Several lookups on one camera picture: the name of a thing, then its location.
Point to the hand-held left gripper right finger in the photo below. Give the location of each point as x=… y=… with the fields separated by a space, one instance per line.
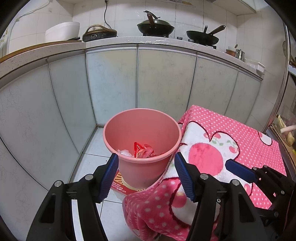
x=185 y=178

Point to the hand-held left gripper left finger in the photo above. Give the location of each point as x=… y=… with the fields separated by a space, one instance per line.
x=108 y=178

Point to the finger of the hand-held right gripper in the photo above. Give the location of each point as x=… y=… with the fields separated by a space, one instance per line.
x=238 y=170

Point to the red snack packet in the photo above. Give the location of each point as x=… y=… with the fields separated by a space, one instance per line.
x=140 y=149

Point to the pink plastic bucket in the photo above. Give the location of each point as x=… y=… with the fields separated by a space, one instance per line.
x=143 y=125

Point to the red flat cardboard box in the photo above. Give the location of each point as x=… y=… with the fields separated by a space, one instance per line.
x=118 y=182

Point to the yellow dough lump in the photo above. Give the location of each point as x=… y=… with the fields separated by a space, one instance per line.
x=290 y=139

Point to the pink polka dot blanket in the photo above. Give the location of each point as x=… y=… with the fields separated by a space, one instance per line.
x=208 y=125

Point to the white rolling pin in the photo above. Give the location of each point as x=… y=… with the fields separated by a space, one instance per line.
x=288 y=128

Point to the pale vegetable piece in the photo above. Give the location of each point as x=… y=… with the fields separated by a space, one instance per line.
x=281 y=120

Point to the grey kitchen cabinet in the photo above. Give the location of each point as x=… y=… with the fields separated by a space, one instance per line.
x=111 y=81

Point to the metal shelf rack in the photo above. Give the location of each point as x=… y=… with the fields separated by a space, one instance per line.
x=281 y=81

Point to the white plastic container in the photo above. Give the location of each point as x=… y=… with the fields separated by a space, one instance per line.
x=255 y=66

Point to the steel kettle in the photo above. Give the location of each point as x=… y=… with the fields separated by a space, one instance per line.
x=240 y=55

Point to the brown bowl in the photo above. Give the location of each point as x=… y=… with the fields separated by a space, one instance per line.
x=230 y=52

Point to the black gas stove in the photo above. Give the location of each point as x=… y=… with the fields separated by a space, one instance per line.
x=180 y=38

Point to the black cooking utensil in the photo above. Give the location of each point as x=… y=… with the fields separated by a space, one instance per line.
x=205 y=29

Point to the wooden cutting board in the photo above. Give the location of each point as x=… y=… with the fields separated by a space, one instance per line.
x=34 y=46

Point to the white rice cooker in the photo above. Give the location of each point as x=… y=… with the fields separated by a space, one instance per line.
x=62 y=31

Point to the black wok with lid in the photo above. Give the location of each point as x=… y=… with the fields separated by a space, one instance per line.
x=155 y=26

